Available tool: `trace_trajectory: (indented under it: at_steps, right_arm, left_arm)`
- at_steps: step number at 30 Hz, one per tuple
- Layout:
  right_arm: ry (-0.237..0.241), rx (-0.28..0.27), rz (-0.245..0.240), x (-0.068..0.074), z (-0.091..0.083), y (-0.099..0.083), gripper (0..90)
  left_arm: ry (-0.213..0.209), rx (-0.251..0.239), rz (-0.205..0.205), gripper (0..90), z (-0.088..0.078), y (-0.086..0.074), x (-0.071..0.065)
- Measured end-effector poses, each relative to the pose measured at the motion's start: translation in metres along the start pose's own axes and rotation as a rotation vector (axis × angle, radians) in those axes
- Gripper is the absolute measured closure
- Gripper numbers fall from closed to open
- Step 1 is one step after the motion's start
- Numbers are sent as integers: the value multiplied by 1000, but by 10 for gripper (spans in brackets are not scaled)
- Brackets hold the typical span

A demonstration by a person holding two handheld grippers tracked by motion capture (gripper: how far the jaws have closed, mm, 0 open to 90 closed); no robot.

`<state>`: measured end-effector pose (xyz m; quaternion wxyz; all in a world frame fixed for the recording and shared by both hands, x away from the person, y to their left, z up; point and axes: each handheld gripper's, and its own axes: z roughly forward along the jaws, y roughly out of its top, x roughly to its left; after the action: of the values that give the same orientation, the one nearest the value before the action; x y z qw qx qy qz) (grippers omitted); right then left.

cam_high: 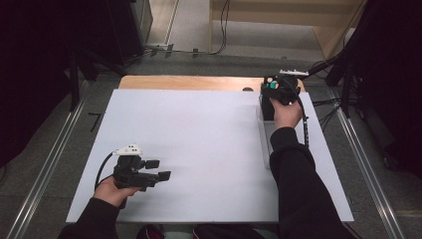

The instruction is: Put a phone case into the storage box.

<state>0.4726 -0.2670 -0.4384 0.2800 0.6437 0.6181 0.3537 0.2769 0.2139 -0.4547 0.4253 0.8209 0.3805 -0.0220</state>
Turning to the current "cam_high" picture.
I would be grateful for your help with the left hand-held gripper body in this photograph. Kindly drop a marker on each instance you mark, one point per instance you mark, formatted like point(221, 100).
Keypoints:
point(129, 176)

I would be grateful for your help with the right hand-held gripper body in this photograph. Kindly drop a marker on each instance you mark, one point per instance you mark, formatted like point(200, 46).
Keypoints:
point(287, 89)

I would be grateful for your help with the black phone case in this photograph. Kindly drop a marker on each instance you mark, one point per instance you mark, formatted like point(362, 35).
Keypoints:
point(267, 108)

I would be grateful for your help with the clear plastic tray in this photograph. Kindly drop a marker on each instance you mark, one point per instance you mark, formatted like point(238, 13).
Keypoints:
point(265, 139)

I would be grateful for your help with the person's left hand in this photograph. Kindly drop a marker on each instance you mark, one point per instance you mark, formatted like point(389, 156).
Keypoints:
point(111, 192)

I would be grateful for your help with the person's right hand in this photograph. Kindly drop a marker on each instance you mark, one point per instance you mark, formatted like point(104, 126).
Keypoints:
point(287, 116)

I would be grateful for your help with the dark round table grommet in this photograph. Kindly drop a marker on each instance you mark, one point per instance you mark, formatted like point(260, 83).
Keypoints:
point(248, 89)

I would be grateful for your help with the white board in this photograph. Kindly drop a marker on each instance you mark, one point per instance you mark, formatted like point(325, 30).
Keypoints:
point(199, 132)

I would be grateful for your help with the black metal stand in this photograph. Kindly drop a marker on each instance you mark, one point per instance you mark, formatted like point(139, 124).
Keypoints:
point(346, 89)
point(74, 83)

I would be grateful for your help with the wooden table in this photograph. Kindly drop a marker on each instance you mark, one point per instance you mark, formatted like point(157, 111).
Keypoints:
point(199, 83)

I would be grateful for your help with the dark curtain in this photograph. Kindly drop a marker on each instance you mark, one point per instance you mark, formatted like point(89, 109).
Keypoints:
point(30, 73)
point(394, 83)

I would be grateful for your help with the black cabinet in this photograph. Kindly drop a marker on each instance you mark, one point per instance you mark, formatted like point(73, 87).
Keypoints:
point(126, 30)

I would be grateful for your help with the black floor bracket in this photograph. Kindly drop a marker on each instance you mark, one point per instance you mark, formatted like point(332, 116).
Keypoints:
point(195, 52)
point(169, 49)

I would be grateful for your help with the metal floor rail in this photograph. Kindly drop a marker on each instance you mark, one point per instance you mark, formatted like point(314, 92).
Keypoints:
point(368, 172)
point(46, 169)

